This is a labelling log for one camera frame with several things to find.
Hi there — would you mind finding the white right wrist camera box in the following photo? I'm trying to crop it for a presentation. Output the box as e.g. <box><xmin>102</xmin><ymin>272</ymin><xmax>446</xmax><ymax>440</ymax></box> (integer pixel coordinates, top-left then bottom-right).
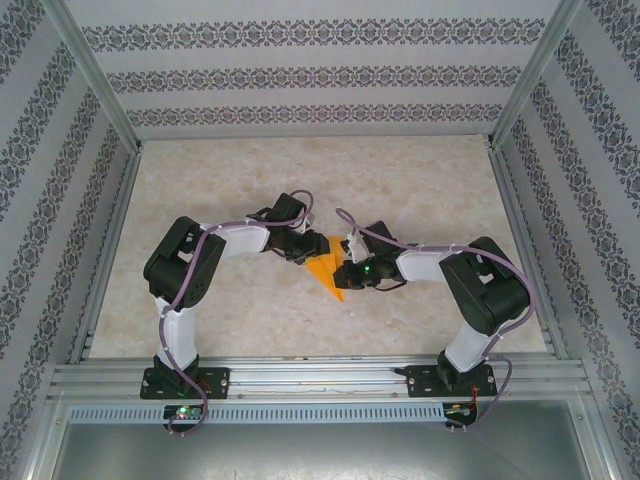
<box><xmin>341</xmin><ymin>230</ymin><xmax>365</xmax><ymax>262</ymax></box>

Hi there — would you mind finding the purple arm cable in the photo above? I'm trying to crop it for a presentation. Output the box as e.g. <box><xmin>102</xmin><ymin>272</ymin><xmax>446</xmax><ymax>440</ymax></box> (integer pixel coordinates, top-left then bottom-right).
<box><xmin>333</xmin><ymin>207</ymin><xmax>535</xmax><ymax>436</ymax></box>
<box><xmin>157</xmin><ymin>188</ymin><xmax>316</xmax><ymax>439</ymax></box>

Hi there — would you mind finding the aluminium frame post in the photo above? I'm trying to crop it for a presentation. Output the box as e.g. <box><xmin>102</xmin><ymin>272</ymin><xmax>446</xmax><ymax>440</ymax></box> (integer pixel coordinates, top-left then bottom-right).
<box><xmin>39</xmin><ymin>0</ymin><xmax>146</xmax><ymax>154</ymax></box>
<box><xmin>484</xmin><ymin>0</ymin><xmax>586</xmax><ymax>151</ymax></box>

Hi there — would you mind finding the grey sheet metal tray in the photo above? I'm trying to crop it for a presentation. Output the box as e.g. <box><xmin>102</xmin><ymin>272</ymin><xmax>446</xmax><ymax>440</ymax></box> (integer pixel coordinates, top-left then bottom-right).
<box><xmin>19</xmin><ymin>394</ymin><xmax>621</xmax><ymax>480</ymax></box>

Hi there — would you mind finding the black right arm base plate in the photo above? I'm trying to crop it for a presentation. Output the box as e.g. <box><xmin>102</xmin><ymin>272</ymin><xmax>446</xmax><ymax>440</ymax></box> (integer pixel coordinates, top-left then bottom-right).
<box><xmin>404</xmin><ymin>364</ymin><xmax>499</xmax><ymax>399</ymax></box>

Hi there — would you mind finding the aluminium side rail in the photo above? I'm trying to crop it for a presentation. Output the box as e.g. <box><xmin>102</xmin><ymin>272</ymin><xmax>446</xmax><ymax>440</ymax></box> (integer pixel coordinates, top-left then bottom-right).
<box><xmin>487</xmin><ymin>142</ymin><xmax>569</xmax><ymax>359</ymax></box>
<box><xmin>67</xmin><ymin>142</ymin><xmax>146</xmax><ymax>364</ymax></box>

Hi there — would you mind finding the grey slotted cable duct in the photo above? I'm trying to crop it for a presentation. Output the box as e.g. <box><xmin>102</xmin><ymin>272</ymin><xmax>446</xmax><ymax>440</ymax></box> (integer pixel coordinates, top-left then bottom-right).
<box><xmin>67</xmin><ymin>402</ymin><xmax>476</xmax><ymax>424</ymax></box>

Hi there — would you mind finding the orange cloth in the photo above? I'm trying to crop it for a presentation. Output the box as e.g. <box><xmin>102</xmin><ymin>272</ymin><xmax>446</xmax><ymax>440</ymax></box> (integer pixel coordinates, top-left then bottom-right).
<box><xmin>305</xmin><ymin>234</ymin><xmax>349</xmax><ymax>304</ymax></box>

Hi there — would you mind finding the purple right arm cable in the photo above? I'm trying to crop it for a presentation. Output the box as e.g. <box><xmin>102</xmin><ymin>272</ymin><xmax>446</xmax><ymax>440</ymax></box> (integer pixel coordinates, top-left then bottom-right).
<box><xmin>333</xmin><ymin>207</ymin><xmax>535</xmax><ymax>436</ymax></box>

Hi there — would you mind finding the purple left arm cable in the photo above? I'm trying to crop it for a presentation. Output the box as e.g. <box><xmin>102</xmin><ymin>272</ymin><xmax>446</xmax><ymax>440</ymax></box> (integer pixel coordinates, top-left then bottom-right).
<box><xmin>157</xmin><ymin>188</ymin><xmax>316</xmax><ymax>439</ymax></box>

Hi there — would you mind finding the small controller board with LED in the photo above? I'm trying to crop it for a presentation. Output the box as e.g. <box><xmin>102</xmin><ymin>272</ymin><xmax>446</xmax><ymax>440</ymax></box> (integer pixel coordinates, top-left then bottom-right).
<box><xmin>442</xmin><ymin>402</ymin><xmax>476</xmax><ymax>421</ymax></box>
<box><xmin>162</xmin><ymin>404</ymin><xmax>204</xmax><ymax>424</ymax></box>

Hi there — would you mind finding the aluminium mounting rail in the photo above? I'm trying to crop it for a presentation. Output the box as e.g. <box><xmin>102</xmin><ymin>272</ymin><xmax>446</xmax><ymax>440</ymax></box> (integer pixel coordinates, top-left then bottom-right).
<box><xmin>47</xmin><ymin>354</ymin><xmax>596</xmax><ymax>401</ymax></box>

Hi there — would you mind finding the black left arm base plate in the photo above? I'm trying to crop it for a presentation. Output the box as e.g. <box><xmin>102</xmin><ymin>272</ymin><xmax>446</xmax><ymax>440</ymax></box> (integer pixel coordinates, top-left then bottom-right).
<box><xmin>139</xmin><ymin>367</ymin><xmax>231</xmax><ymax>401</ymax></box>

